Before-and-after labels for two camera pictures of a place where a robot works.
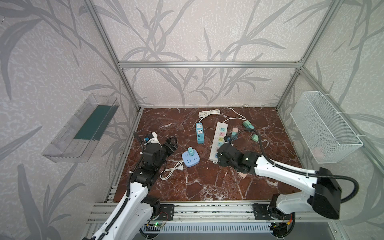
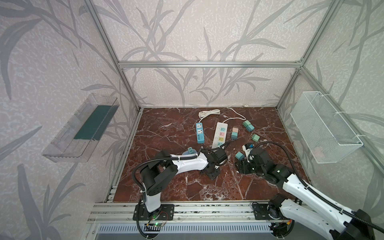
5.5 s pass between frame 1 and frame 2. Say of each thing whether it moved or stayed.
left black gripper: moved
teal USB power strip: stayed
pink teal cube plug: stayed
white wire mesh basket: stayed
